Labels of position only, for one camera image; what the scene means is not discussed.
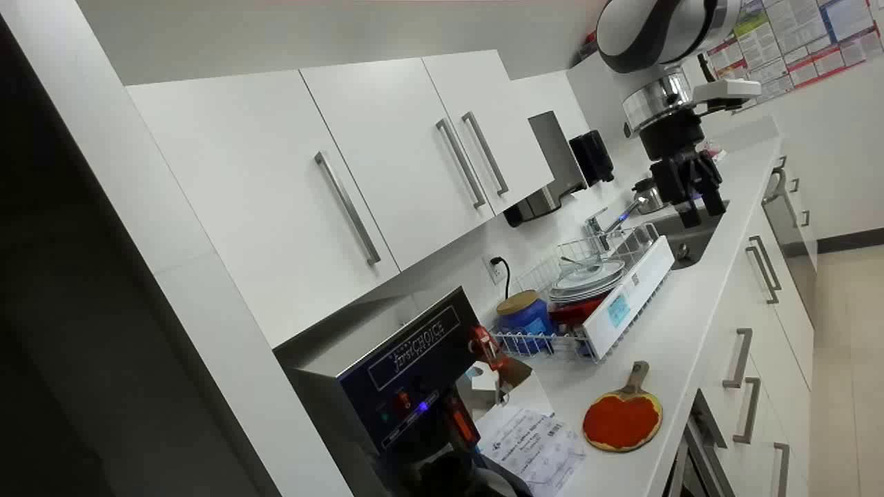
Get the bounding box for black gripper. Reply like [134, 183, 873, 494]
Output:
[635, 109, 732, 230]

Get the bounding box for narrow white cupboard door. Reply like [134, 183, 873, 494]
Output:
[419, 48, 555, 221]

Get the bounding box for steel cupboard bar handle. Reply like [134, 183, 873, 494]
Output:
[434, 116, 489, 212]
[459, 110, 511, 200]
[311, 150, 384, 272]

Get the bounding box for white dish rack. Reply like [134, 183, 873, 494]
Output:
[535, 232, 680, 363]

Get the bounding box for wide white cupboard door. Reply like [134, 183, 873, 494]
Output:
[123, 69, 401, 350]

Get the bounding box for steel sink basin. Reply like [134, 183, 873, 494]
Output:
[631, 205, 732, 272]

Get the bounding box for chrome sink faucet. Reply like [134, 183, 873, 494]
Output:
[587, 185, 664, 248]

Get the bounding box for stainless dishwasher front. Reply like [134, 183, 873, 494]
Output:
[758, 154, 823, 316]

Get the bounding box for black soap dispenser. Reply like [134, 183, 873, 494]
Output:
[569, 128, 619, 189]

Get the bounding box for stacked white plates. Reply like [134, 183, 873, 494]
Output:
[547, 256, 629, 307]

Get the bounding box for grey paper towel dispenser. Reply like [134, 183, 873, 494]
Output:
[503, 109, 591, 230]

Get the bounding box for white lower cabinet unit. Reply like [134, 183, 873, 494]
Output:
[673, 203, 819, 497]

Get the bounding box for blue jar with cork lid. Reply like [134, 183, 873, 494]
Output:
[493, 288, 557, 339]

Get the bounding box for red table tennis paddle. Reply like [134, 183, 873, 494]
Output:
[579, 359, 664, 455]

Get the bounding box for small red figurine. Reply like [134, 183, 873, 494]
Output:
[466, 323, 508, 374]

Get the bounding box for built-in black oven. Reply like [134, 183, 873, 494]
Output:
[660, 389, 740, 497]

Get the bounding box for small white box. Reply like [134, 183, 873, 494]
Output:
[456, 359, 508, 410]

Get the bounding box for printed paper sheet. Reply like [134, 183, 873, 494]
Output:
[475, 397, 587, 497]

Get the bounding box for steel black coffee machine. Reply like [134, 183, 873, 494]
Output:
[271, 284, 535, 497]

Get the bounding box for tall white cabinet panel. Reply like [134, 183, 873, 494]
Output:
[0, 0, 359, 497]

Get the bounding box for steel cabinet door handle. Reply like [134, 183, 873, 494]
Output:
[742, 240, 779, 307]
[750, 232, 785, 299]

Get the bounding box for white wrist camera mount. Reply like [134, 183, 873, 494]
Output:
[688, 78, 764, 105]

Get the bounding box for steel drawer bar handle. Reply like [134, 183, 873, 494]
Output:
[767, 441, 792, 497]
[732, 375, 764, 447]
[720, 325, 756, 393]

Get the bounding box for wall outlet with black cable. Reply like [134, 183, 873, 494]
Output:
[486, 255, 517, 302]

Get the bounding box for wall notices with red border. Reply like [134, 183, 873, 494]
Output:
[699, 0, 884, 99]

